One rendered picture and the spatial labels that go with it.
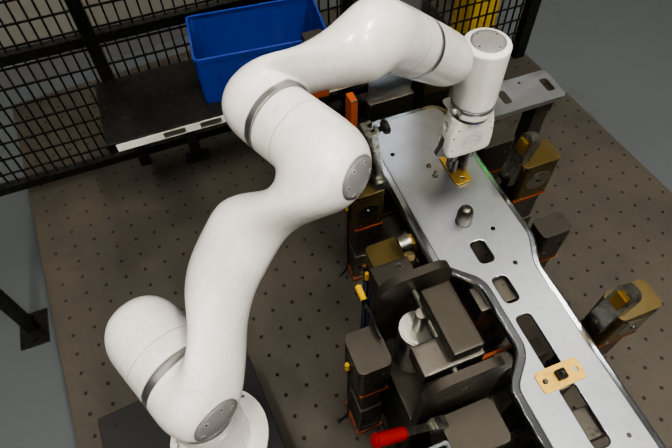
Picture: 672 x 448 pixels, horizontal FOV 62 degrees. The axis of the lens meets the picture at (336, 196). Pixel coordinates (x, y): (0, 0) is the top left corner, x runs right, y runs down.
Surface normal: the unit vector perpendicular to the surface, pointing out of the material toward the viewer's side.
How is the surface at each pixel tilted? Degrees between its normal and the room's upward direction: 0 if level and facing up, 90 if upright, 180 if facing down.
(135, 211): 0
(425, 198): 0
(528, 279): 0
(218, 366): 59
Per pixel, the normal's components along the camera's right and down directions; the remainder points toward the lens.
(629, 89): -0.02, -0.59
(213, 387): 0.73, 0.11
